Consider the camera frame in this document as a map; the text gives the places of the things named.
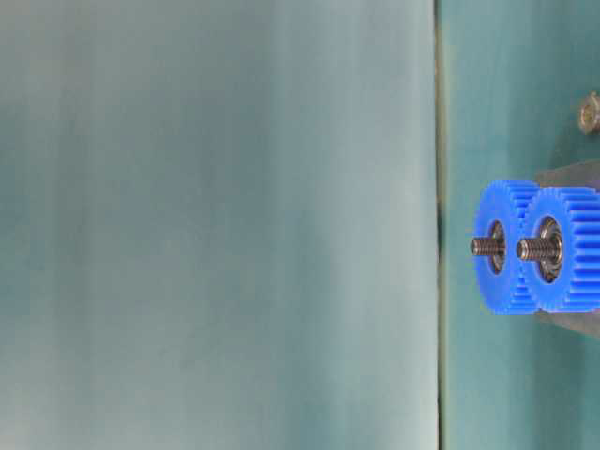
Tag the threaded steel shaft, far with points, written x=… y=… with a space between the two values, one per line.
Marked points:
x=487 y=246

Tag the threaded steel shaft, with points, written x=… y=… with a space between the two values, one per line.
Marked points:
x=487 y=246
x=537 y=249

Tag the threaded steel shaft, near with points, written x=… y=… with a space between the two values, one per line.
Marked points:
x=537 y=249

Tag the blue gear, far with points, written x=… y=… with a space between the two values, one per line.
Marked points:
x=501 y=211

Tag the blue gear, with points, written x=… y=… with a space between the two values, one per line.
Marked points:
x=570 y=217
x=501 y=211

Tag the blue gear, near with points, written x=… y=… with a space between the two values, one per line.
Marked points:
x=570 y=217

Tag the grey metal base plate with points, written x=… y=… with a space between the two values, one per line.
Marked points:
x=582 y=174

